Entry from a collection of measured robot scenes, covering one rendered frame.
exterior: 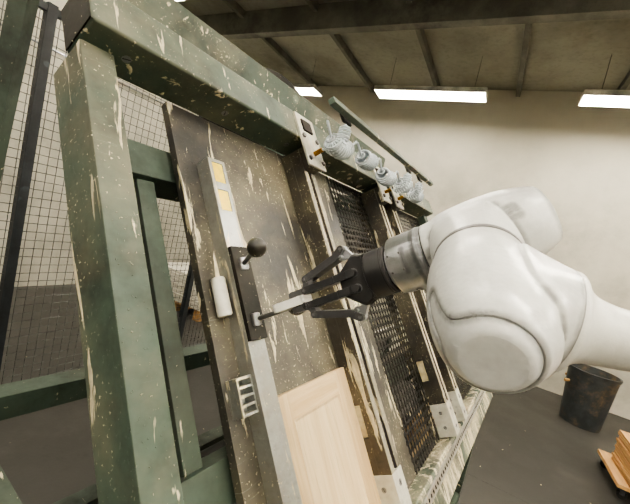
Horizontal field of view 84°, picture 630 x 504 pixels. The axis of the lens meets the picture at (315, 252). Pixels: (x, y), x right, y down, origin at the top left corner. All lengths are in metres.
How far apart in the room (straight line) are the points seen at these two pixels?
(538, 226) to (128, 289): 0.55
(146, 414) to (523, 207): 0.55
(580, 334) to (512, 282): 0.07
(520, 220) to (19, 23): 1.22
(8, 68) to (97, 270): 0.78
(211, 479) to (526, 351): 0.58
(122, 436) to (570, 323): 0.53
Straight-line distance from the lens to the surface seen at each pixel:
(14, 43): 1.29
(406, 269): 0.49
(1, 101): 1.29
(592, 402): 5.31
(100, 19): 0.80
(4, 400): 1.67
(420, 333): 1.55
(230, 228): 0.79
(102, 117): 0.72
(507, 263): 0.34
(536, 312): 0.31
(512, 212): 0.47
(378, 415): 1.04
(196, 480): 0.73
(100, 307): 0.61
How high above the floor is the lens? 1.60
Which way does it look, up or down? 4 degrees down
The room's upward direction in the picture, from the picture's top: 13 degrees clockwise
